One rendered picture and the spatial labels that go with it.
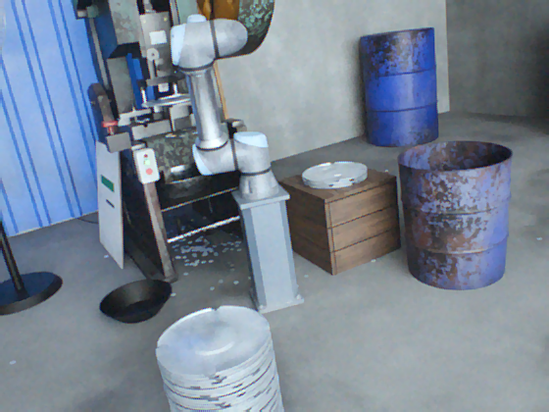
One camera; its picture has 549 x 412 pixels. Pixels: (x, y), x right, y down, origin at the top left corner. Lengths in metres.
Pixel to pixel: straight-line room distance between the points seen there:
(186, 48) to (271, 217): 0.66
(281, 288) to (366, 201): 0.53
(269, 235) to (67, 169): 1.99
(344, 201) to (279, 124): 2.14
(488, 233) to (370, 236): 0.52
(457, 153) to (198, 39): 1.19
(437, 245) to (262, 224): 0.65
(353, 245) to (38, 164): 2.20
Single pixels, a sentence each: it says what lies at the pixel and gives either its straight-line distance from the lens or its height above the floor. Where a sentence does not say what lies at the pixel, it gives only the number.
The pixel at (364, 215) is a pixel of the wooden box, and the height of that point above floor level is 0.22.
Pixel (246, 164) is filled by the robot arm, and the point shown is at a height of 0.58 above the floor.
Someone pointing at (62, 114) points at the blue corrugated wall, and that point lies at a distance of 3.50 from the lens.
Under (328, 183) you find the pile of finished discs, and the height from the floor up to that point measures 0.37.
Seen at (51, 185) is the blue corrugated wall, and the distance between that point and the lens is 3.55.
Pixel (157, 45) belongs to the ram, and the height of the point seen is 1.03.
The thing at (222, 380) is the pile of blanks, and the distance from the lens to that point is 1.19.
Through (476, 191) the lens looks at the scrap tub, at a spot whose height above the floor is 0.39.
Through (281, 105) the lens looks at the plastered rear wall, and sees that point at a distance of 4.09.
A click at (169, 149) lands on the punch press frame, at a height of 0.59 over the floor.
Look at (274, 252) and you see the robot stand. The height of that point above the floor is 0.24.
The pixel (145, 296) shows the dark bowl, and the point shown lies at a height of 0.01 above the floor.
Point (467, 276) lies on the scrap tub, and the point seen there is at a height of 0.06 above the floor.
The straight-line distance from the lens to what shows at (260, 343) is 1.24.
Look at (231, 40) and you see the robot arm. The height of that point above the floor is 1.00.
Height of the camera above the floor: 1.01
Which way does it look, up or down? 19 degrees down
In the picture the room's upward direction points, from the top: 9 degrees counter-clockwise
